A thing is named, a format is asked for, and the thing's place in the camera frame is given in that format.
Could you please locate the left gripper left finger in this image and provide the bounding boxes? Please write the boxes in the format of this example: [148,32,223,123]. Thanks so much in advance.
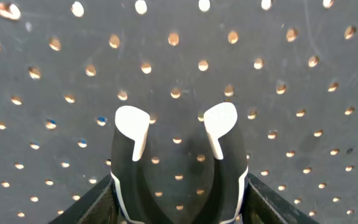
[48,174,121,224]

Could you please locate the black and white pliers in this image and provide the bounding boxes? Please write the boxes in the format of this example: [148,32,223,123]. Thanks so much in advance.
[110,101,249,224]

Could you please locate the black pegboard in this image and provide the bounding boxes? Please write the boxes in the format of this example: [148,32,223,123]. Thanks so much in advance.
[0,0,358,224]

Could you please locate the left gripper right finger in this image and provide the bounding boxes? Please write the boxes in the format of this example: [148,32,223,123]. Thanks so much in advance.
[241,172,319,224]

